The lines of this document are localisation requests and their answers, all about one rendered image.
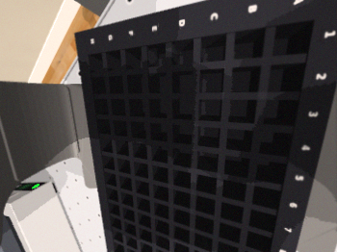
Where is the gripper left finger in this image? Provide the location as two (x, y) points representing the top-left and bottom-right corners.
(0, 81), (97, 246)

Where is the grey perforated base plate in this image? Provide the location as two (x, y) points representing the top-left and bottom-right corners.
(23, 0), (202, 252)

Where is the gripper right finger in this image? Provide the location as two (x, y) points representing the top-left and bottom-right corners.
(297, 87), (337, 252)

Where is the black well plate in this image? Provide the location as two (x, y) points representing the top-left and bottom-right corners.
(74, 0), (337, 252)

